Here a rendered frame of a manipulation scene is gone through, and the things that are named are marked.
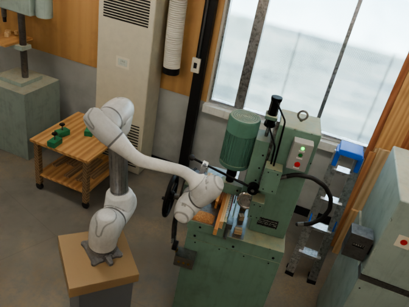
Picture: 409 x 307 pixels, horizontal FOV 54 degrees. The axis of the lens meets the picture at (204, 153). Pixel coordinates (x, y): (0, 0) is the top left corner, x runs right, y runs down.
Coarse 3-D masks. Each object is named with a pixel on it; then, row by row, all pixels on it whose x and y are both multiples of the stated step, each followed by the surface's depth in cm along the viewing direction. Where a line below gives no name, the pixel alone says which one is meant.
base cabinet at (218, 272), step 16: (192, 240) 240; (208, 256) 244; (224, 256) 241; (240, 256) 238; (192, 272) 253; (208, 272) 250; (224, 272) 247; (240, 272) 244; (256, 272) 242; (272, 272) 239; (176, 288) 264; (192, 288) 260; (208, 288) 257; (224, 288) 254; (240, 288) 251; (256, 288) 248; (176, 304) 271; (192, 304) 268; (208, 304) 265; (224, 304) 261; (240, 304) 258; (256, 304) 255
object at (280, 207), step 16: (288, 112) 219; (288, 128) 204; (304, 128) 206; (320, 128) 209; (288, 144) 208; (288, 192) 222; (272, 208) 230; (288, 208) 228; (256, 224) 238; (288, 224) 233
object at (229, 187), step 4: (224, 176) 243; (224, 180) 239; (240, 180) 242; (224, 184) 238; (228, 184) 237; (232, 184) 238; (236, 184) 238; (240, 184) 239; (224, 188) 239; (228, 188) 239; (232, 188) 238; (236, 188) 238; (240, 188) 237; (228, 192) 240; (232, 192) 240
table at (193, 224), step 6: (210, 168) 272; (216, 168) 274; (216, 174) 267; (222, 174) 269; (210, 204) 240; (204, 210) 234; (210, 210) 235; (216, 210) 236; (216, 216) 231; (192, 222) 225; (198, 222) 224; (192, 228) 227; (198, 228) 226; (204, 228) 225; (210, 228) 224; (222, 234) 225
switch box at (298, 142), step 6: (294, 138) 204; (300, 138) 204; (294, 144) 201; (300, 144) 200; (306, 144) 200; (312, 144) 200; (294, 150) 202; (306, 150) 201; (288, 156) 208; (294, 156) 204; (306, 156) 202; (288, 162) 206; (294, 162) 206; (300, 162) 205; (306, 162) 204; (294, 168) 207; (300, 168) 207
